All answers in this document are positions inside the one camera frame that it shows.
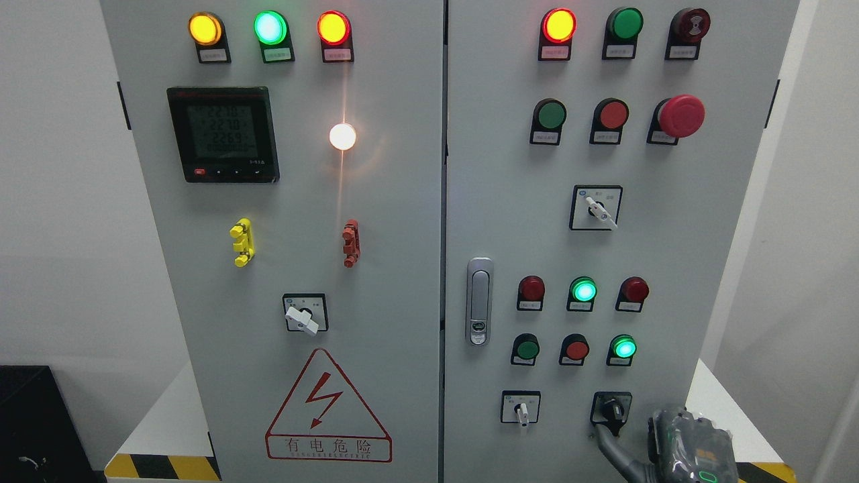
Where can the red emergency stop mushroom button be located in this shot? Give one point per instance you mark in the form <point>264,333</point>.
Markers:
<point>674,118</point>

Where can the white rotary switch lower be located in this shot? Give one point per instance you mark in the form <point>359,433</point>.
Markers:
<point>520,407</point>

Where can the white platform with hazard stripes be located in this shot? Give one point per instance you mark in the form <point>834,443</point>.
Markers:
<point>172,444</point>

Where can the white rotary switch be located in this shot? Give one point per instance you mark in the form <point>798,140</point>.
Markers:
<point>520,407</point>
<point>595,207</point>

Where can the green push button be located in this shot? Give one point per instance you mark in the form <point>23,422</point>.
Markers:
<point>525,349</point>
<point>548,117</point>

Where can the red push button lower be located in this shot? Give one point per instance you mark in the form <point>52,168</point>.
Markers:
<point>574,350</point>

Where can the red lit indicator light left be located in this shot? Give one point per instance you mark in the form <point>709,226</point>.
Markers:
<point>335,34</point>

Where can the red electric hazard warning sticker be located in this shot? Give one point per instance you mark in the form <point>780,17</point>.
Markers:
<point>324,418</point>

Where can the dark red buzzer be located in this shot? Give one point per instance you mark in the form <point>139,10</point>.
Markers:
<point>686,31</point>

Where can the grey right cabinet door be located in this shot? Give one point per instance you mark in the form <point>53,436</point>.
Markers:
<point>510,201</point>

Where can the red push button upper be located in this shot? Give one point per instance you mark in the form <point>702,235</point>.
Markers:
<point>609,117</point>

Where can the green push button upper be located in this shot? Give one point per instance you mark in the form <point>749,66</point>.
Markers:
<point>548,117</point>

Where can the green push button lower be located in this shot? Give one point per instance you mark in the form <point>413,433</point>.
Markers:
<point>525,349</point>

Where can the green lit button lower right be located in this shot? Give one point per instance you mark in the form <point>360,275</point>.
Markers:
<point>621,351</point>

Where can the grey cabinet door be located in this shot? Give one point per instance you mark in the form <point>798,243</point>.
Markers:
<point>510,201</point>
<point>384,312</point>

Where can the dark red indicator light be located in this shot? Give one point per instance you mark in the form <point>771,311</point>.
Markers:
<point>531,293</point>
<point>633,292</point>

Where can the white rotary switch upper right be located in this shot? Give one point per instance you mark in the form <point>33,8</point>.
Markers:
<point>595,207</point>

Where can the white rotary switch left door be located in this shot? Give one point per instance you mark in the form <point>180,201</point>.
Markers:
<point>305,312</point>

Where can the black selector knob switch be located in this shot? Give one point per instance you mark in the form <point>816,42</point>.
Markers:
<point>611,409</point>

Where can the green indicator light top right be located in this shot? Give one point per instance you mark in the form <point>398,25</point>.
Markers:
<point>621,33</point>

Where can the dark red indicator light right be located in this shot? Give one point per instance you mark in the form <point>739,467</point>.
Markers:
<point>633,292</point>

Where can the black box bottom left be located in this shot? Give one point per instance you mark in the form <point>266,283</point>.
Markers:
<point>38,440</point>

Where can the grey left cabinet door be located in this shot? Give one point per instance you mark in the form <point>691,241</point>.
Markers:
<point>384,312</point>

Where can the red lit indicator light right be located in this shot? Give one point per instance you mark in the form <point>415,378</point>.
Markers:
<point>557,29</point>

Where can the green lit indicator light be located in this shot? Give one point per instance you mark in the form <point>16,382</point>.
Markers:
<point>581,294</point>
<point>274,35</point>

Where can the green lit indicator light middle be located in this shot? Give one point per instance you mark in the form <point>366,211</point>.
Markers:
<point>581,294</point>

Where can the black digital power meter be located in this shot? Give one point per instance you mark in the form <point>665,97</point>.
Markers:
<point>224,134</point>

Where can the yellow indicator light top left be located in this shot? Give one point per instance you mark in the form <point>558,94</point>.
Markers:
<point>209,36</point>

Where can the white glowing indicator lamp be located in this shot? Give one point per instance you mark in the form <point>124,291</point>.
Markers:
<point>343,136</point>

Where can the dark red indicator light left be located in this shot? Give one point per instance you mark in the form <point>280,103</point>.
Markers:
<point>531,293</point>

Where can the red lit indicator light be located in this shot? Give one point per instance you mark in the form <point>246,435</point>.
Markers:
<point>335,34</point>
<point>557,29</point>

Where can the red terminal connector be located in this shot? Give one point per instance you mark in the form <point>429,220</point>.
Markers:
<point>352,243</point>

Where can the red push button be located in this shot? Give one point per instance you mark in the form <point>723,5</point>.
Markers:
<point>609,117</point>
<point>574,350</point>

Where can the silver door lock handle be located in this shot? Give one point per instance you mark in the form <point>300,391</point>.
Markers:
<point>479,284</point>

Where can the yellow terminal connector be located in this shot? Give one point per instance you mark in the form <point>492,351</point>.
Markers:
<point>243,244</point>

